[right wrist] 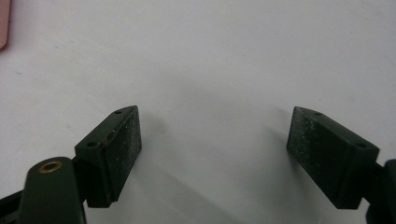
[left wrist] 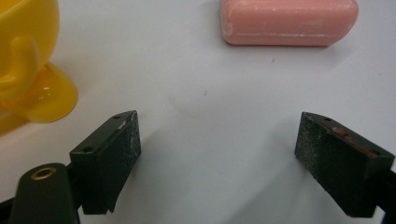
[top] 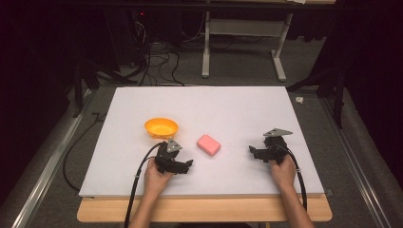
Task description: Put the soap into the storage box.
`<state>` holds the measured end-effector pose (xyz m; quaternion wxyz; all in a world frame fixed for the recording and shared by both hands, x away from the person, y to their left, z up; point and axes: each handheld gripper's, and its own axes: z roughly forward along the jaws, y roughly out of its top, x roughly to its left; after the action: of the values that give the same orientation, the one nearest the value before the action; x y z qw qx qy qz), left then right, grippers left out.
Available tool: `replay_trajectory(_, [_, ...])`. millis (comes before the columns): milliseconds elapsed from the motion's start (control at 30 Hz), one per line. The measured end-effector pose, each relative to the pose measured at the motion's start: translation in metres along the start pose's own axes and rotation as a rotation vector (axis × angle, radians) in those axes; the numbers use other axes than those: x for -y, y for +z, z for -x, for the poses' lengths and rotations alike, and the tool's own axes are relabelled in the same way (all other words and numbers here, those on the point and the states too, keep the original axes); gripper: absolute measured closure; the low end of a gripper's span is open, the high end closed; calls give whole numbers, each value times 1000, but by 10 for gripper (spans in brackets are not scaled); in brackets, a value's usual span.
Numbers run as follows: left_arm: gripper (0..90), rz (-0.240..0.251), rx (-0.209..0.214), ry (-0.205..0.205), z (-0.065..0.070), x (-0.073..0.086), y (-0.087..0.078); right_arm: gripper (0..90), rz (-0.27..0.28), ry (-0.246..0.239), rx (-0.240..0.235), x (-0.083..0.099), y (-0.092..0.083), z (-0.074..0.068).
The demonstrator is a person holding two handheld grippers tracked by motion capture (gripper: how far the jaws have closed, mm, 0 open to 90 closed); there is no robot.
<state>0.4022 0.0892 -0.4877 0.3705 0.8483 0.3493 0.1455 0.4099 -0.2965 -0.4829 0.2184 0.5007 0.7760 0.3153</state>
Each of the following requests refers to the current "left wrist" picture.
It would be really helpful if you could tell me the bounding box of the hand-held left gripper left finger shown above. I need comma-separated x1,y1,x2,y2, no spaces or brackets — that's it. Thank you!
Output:
69,109,142,216

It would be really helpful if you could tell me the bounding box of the pink soap bar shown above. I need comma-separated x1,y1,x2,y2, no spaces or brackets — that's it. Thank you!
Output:
219,0,360,48

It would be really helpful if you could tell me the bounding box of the yellow plastic saucer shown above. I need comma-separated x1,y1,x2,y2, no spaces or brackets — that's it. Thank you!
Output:
0,61,78,135

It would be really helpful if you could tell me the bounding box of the yellow plastic cup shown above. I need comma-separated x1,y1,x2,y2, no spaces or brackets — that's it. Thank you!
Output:
0,0,61,101

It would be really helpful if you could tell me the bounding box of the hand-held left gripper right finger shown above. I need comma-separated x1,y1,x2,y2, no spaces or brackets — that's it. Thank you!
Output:
294,111,396,218

